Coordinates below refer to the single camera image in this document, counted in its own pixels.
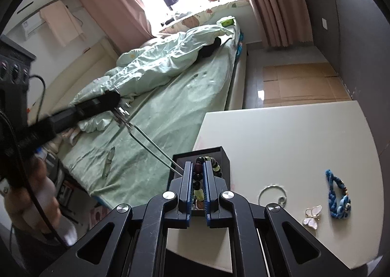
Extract patterned window seat cushion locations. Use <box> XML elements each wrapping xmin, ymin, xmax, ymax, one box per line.
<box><xmin>158</xmin><ymin>0</ymin><xmax>250</xmax><ymax>34</ymax></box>

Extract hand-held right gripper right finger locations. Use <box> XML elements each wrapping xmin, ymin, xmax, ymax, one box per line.
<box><xmin>204</xmin><ymin>161</ymin><xmax>355</xmax><ymax>277</ymax></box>

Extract black cable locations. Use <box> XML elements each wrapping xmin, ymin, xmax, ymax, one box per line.
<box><xmin>6</xmin><ymin>74</ymin><xmax>71</xmax><ymax>247</ymax></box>

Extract beige hanging towel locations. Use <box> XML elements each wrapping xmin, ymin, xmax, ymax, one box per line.
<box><xmin>39</xmin><ymin>1</ymin><xmax>86</xmax><ymax>47</ymax></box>

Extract white butterfly brooch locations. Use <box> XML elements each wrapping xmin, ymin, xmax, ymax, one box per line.
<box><xmin>303</xmin><ymin>205</ymin><xmax>323</xmax><ymax>229</ymax></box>

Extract thin green cord necklace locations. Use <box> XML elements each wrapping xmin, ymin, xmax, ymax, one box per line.
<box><xmin>114</xmin><ymin>106</ymin><xmax>185</xmax><ymax>176</ymax></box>

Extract eyeglasses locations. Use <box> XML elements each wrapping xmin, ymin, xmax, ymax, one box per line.
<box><xmin>102</xmin><ymin>147</ymin><xmax>116</xmax><ymax>176</ymax></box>

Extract flat cardboard sheets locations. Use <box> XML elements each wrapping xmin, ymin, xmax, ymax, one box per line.
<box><xmin>262</xmin><ymin>62</ymin><xmax>352</xmax><ymax>104</ymax></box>

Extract silver bangle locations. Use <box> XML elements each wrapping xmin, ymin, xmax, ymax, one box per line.
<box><xmin>258</xmin><ymin>185</ymin><xmax>287</xmax><ymax>206</ymax></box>

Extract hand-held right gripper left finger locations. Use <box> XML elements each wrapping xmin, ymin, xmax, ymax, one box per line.
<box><xmin>39</xmin><ymin>161</ymin><xmax>194</xmax><ymax>277</ymax></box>

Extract multicoloured bead bracelet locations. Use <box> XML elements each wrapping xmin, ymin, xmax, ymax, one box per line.
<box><xmin>192</xmin><ymin>156</ymin><xmax>224</xmax><ymax>204</ymax></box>

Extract beige bed headboard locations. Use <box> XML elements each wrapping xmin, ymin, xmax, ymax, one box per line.
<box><xmin>27</xmin><ymin>38</ymin><xmax>119</xmax><ymax>131</ymax></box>

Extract white air conditioner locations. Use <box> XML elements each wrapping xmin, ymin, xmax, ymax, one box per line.
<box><xmin>21</xmin><ymin>10</ymin><xmax>46</xmax><ymax>37</ymax></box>

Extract person's left hand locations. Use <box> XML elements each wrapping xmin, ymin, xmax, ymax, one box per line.
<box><xmin>4</xmin><ymin>155</ymin><xmax>77</xmax><ymax>247</ymax></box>

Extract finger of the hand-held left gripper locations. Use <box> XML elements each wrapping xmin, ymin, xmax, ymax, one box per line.
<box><xmin>50</xmin><ymin>90</ymin><xmax>122</xmax><ymax>141</ymax></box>

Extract blue braided bracelet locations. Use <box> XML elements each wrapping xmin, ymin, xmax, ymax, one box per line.
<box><xmin>324</xmin><ymin>169</ymin><xmax>351</xmax><ymax>219</ymax></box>

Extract light green duvet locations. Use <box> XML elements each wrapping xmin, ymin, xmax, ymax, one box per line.
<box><xmin>70</xmin><ymin>24</ymin><xmax>236</xmax><ymax>133</ymax></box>

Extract black cloth item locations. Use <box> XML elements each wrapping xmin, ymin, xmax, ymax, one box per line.
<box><xmin>196</xmin><ymin>37</ymin><xmax>222</xmax><ymax>59</ymax></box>

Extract grey wardrobe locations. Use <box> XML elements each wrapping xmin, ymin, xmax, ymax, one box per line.
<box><xmin>292</xmin><ymin>0</ymin><xmax>390</xmax><ymax>156</ymax></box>

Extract black jewelry box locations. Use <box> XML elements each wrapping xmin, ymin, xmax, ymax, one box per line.
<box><xmin>166</xmin><ymin>147</ymin><xmax>230</xmax><ymax>218</ymax></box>

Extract cartoon printed sheet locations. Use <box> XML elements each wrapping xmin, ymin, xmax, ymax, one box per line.
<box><xmin>88</xmin><ymin>201</ymin><xmax>113</xmax><ymax>229</ymax></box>

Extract white low table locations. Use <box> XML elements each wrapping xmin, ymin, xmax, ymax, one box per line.
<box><xmin>165</xmin><ymin>100</ymin><xmax>384</xmax><ymax>273</ymax></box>

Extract bed with green sheet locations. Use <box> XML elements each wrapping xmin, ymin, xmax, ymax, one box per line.
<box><xmin>58</xmin><ymin>16</ymin><xmax>247</xmax><ymax>207</ymax></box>

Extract pink pillow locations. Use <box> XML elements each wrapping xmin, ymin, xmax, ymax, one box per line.
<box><xmin>52</xmin><ymin>128</ymin><xmax>83</xmax><ymax>146</ymax></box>

